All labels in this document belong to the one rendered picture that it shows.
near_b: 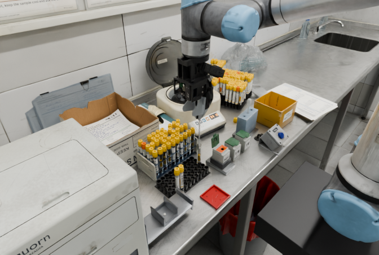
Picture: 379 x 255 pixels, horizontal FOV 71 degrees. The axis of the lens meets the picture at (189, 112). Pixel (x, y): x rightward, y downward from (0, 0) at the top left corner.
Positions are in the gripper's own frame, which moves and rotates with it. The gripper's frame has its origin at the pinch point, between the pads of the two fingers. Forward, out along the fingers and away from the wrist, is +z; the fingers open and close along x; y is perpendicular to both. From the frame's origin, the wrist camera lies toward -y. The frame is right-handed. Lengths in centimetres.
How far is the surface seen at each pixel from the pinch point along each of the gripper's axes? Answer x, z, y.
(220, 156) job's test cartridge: 6.0, 16.1, -4.4
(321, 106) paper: 15, 21, -70
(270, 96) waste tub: -2, 15, -52
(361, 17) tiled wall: -18, 13, -247
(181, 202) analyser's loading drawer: 8.8, 18.3, 16.8
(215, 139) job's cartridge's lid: 1.9, 12.0, -6.5
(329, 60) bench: -6, 22, -139
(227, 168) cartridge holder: 8.5, 20.9, -5.6
